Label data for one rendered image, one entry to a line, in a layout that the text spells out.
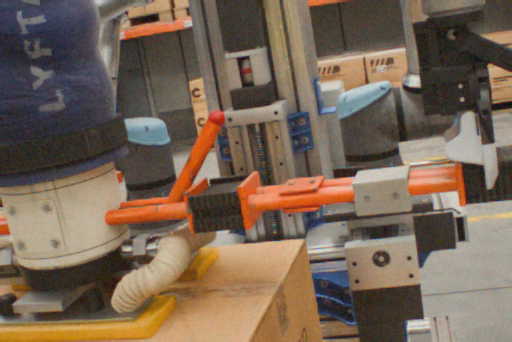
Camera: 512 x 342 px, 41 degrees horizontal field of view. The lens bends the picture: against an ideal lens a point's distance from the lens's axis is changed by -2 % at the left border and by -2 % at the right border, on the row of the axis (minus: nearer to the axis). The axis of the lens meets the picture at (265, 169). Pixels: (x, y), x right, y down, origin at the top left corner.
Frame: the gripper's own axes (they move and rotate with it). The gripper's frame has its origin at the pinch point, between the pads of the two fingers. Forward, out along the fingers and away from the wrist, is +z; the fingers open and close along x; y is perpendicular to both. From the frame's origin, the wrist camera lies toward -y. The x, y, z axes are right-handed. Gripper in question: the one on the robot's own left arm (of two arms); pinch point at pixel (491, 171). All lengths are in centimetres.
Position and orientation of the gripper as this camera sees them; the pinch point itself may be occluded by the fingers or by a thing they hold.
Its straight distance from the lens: 90.7
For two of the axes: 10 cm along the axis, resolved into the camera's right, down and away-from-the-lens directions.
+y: -9.6, 1.2, 2.7
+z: 1.7, 9.7, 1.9
